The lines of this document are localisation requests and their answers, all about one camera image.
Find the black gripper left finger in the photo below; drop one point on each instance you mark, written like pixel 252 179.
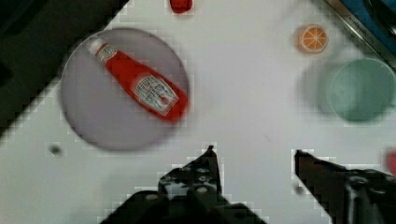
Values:
pixel 187 195

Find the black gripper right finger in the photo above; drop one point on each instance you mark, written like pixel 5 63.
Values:
pixel 353 196

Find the red object at edge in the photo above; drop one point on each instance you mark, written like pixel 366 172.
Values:
pixel 391 161

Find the red ketchup bottle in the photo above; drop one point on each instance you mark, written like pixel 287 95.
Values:
pixel 150 89

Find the green cup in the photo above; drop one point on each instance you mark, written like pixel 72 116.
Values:
pixel 357 91

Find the grey round plate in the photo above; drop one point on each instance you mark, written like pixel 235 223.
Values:
pixel 99 110

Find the orange slice toy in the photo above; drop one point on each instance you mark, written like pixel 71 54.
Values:
pixel 312 39

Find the silver blue toaster oven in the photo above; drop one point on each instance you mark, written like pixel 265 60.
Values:
pixel 372 21

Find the red toy tomato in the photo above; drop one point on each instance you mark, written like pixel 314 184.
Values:
pixel 181 6

